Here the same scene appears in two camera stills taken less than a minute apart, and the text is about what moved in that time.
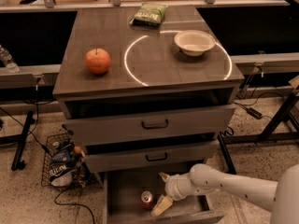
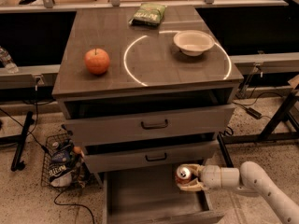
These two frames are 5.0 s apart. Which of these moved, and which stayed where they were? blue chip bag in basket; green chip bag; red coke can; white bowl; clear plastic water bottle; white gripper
Moved: red coke can; white gripper
Stayed: clear plastic water bottle; green chip bag; blue chip bag in basket; white bowl
